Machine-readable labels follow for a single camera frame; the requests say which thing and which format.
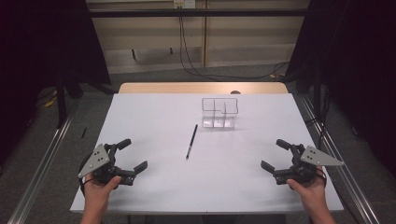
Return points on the black curtain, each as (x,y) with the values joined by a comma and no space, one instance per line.
(37,46)
(358,62)

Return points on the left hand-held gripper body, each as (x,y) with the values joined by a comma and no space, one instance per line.
(99,160)

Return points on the clear acrylic organizer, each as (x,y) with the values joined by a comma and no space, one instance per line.
(218,123)

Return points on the black metal stand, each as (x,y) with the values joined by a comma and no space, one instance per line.
(317,93)
(61,105)

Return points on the yellow tape strip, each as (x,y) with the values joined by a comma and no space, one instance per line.
(49,103)
(274,75)

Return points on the person's right hand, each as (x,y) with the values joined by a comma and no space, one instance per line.
(309,193)

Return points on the brown table grommet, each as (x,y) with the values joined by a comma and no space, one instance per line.
(235,92)

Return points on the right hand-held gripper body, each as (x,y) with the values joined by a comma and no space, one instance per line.
(306,169)

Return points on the person's left hand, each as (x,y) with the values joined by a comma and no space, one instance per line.
(99,191)

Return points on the small black stick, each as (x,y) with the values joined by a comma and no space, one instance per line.
(84,132)

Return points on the black pen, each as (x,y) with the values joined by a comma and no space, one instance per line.
(192,141)

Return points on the white wall socket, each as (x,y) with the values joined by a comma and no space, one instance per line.
(184,3)

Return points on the white table sheet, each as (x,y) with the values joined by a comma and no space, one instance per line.
(193,186)

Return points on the aluminium floor rail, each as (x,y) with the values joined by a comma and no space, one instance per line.
(345,174)
(40,168)

